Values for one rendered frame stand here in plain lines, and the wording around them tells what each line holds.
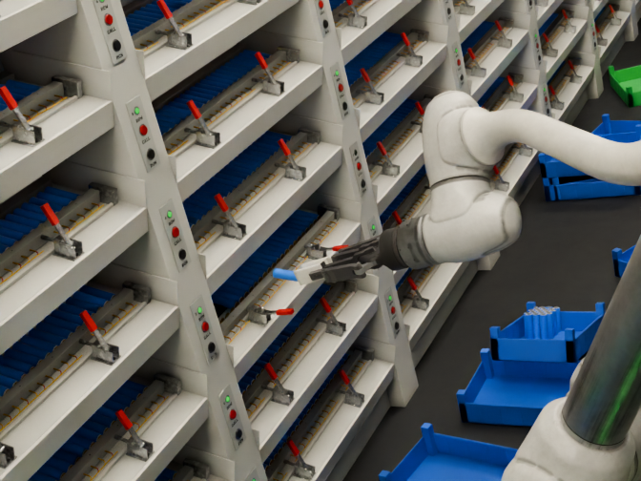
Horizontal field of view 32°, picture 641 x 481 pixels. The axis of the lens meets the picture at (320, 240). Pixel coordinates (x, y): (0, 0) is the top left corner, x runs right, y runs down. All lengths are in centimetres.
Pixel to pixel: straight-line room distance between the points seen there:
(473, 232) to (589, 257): 149
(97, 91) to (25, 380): 47
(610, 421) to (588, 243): 176
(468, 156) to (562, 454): 51
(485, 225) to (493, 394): 97
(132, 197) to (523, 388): 124
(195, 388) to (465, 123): 67
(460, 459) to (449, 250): 79
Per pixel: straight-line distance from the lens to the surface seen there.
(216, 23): 216
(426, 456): 262
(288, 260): 239
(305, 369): 241
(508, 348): 272
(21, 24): 172
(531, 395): 276
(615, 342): 161
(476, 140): 190
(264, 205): 227
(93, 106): 183
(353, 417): 258
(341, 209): 258
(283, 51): 246
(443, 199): 191
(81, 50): 185
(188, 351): 202
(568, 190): 372
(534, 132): 183
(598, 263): 330
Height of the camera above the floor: 151
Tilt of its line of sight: 23 degrees down
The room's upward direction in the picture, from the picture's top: 14 degrees counter-clockwise
